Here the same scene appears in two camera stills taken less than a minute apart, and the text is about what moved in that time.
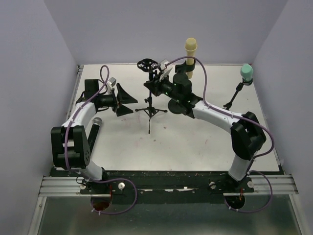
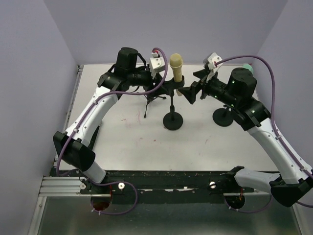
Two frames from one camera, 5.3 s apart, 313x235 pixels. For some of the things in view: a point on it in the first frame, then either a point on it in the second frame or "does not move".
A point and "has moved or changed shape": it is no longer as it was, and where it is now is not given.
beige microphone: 190,46 → 176,62
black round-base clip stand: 183,84 → 173,121
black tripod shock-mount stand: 150,65 has moved or changed shape
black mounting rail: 169,187 does not move
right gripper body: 164,86 → 214,88
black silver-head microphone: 97,122 does not move
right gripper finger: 151,86 → 203,73
